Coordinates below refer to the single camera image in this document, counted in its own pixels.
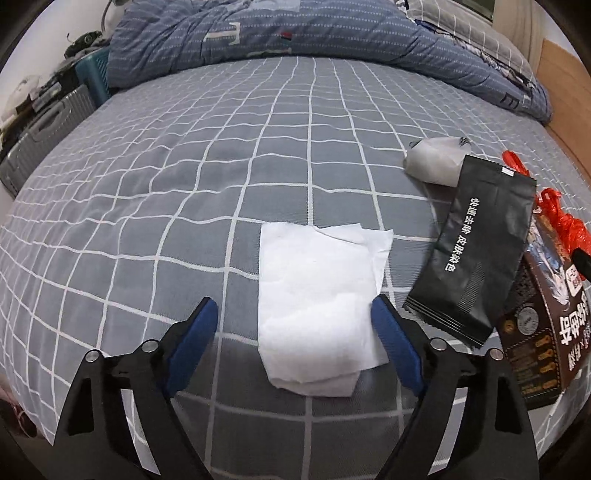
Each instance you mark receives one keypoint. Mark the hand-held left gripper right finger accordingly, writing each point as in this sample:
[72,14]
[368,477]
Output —
[397,350]

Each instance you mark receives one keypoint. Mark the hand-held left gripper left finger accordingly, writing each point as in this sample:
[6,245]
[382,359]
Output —
[194,341]

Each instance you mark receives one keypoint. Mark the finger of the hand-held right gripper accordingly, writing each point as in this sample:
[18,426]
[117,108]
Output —
[582,264]

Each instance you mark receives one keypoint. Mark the brown cookie box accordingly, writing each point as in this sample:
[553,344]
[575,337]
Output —
[540,332]

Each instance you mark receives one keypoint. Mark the white tissue paper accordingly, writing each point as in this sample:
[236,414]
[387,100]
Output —
[314,300]

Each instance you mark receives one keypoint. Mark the white bag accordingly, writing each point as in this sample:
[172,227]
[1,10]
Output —
[434,161]

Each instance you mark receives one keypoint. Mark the red plastic bag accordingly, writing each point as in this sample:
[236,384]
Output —
[572,230]

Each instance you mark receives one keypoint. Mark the black sachet packet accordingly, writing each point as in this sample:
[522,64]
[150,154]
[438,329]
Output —
[475,249]

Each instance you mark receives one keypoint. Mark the grey checked bedsheet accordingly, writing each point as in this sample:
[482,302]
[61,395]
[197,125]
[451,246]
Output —
[184,184]

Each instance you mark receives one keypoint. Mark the wooden headboard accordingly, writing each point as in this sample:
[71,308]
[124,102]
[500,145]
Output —
[568,92]

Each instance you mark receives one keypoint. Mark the beige curtain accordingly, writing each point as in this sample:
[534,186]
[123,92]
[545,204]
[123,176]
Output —
[517,23]

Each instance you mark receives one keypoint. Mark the grey suitcase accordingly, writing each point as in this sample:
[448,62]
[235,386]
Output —
[41,138]

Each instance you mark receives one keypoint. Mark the grey checked pillow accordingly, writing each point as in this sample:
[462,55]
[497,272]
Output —
[461,18]

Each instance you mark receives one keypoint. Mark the teal plastic crate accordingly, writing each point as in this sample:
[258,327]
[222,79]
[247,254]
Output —
[94,78]

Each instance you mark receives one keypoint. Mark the black gadget pile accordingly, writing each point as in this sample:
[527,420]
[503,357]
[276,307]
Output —
[85,41]

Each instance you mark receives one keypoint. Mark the blue striped quilt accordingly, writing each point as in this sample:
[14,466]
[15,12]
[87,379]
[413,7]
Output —
[277,32]

